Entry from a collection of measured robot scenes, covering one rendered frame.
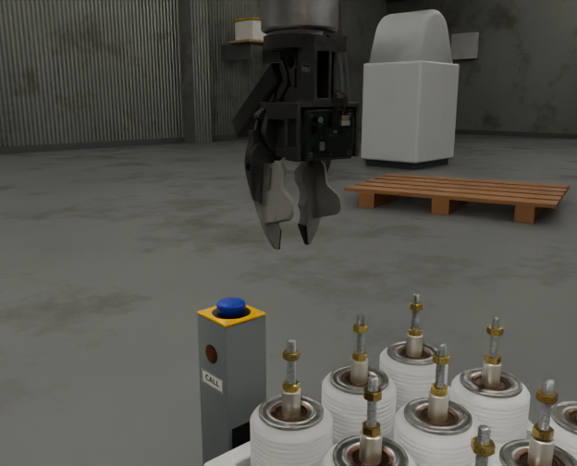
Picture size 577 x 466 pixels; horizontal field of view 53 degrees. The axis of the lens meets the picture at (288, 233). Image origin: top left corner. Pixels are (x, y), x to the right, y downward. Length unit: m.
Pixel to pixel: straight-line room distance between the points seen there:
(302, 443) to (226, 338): 0.19
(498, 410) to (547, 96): 9.84
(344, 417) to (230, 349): 0.17
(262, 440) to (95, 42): 7.45
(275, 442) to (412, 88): 4.66
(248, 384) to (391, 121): 4.58
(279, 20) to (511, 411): 0.52
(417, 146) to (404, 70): 0.66
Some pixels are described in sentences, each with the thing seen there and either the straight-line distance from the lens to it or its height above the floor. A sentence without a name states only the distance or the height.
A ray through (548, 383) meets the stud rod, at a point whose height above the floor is 0.34.
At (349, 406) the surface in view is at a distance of 0.74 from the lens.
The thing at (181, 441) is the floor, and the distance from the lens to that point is 1.12.
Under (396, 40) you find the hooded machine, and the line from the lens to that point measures 5.38.
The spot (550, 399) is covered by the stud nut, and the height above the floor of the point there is 0.33.
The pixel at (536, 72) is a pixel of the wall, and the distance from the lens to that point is 10.59.
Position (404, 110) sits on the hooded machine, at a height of 0.52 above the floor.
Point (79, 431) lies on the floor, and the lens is 1.20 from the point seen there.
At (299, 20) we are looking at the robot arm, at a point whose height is 0.67.
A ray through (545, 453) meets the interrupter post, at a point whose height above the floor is 0.27.
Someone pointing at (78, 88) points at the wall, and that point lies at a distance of 7.80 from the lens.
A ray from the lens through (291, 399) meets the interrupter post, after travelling 0.67.
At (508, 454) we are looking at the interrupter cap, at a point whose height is 0.25.
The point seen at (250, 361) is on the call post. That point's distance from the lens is 0.81.
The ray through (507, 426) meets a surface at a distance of 0.78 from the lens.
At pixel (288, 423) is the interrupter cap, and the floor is 0.25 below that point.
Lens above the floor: 0.60
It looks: 13 degrees down
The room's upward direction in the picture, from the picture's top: straight up
